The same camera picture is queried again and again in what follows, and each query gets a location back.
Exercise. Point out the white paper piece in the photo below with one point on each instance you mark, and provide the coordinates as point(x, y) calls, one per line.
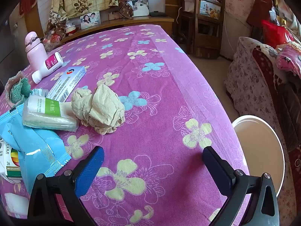
point(16, 203)

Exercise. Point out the floral covered sofa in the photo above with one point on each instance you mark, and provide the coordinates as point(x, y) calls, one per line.
point(247, 80)

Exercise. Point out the clear packet green label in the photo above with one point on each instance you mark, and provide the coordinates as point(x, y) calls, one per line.
point(44, 113)

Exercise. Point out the large wedding photo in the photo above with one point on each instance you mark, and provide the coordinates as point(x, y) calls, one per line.
point(141, 7)

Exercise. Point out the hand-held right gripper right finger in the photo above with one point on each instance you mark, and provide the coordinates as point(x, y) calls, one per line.
point(216, 169)

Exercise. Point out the beige tissue paper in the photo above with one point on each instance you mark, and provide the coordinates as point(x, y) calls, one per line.
point(103, 108)

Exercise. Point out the white bottle magenta label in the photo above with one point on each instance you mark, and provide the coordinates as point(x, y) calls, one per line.
point(50, 63)

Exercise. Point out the blue snack packet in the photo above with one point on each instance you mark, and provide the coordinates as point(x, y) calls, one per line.
point(35, 146)

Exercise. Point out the brown patterned cloth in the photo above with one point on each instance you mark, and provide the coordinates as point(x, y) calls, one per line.
point(127, 2)

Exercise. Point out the dark brown clothing pile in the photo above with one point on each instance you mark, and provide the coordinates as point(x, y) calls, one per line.
point(291, 113)

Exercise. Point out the white plastic bucket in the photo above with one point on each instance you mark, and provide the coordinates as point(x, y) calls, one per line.
point(258, 150)

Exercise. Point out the pink printed blanket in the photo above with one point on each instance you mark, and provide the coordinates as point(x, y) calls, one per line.
point(290, 58)

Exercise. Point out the small black box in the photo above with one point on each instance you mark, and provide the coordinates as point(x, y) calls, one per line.
point(157, 13)

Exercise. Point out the purple floral tablecloth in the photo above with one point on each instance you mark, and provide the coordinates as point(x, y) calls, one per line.
point(164, 87)

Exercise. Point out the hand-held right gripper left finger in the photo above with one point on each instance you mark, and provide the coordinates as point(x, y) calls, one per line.
point(90, 169)

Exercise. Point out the green and pink knitted cloth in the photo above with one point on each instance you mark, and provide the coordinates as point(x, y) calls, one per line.
point(20, 90)

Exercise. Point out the pink water bottle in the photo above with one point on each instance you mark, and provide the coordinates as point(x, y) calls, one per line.
point(35, 54)

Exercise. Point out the plastic wrapped decor bundle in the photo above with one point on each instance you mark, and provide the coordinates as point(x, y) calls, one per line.
point(57, 33)

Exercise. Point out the white and blue medicine box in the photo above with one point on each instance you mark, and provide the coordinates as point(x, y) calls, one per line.
point(68, 81)

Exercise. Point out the dark wooden chair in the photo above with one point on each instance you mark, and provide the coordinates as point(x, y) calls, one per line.
point(207, 40)

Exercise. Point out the small framed couple photo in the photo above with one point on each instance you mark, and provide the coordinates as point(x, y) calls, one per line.
point(90, 20)

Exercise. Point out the dark red patterned throw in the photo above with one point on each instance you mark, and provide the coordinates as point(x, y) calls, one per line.
point(263, 70)

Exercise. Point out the pink floral mattress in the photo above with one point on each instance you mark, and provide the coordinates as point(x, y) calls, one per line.
point(235, 0)

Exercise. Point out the white medicine box colourful stripes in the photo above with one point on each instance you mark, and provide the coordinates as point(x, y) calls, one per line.
point(9, 164)

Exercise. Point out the red plastic bag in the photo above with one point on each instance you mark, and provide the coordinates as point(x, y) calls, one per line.
point(275, 34)

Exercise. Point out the dark red hanging garment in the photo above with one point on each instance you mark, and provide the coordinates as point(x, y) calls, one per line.
point(259, 7)

